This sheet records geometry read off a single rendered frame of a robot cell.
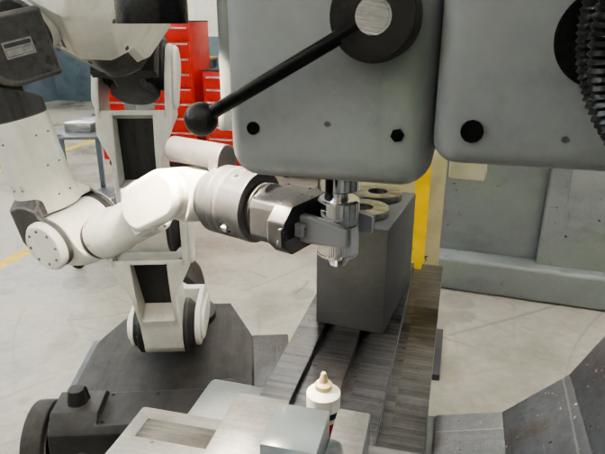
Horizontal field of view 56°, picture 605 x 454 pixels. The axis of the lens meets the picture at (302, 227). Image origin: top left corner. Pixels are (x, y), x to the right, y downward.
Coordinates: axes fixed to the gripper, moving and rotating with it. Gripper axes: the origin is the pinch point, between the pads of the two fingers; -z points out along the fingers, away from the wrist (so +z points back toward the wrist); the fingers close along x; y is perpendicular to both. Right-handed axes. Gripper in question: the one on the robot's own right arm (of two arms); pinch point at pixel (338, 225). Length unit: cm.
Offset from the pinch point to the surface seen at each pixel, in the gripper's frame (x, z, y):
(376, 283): 23.8, 6.3, 18.4
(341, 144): -8.8, -5.2, -11.4
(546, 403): 20.7, -21.8, 27.4
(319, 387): -4.9, -1.0, 18.3
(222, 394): 5.2, 23.7, 35.9
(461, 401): 143, 23, 124
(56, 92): 607, 998, 120
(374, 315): 23.8, 6.3, 24.4
